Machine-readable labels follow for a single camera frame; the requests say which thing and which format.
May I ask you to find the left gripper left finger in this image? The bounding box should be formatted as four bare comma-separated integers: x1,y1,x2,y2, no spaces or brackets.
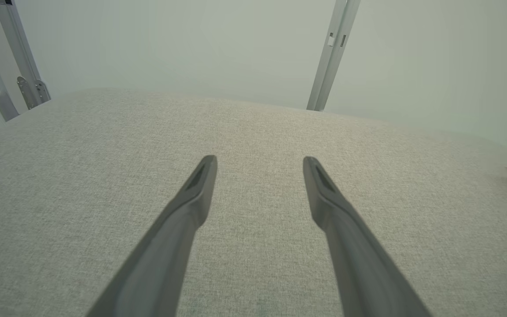
85,155,218,317

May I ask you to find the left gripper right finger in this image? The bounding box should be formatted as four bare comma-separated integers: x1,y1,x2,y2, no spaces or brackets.
303,156,432,317

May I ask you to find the grey metal partition post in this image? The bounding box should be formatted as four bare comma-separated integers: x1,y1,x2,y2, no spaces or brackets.
0,0,52,122
306,0,362,112

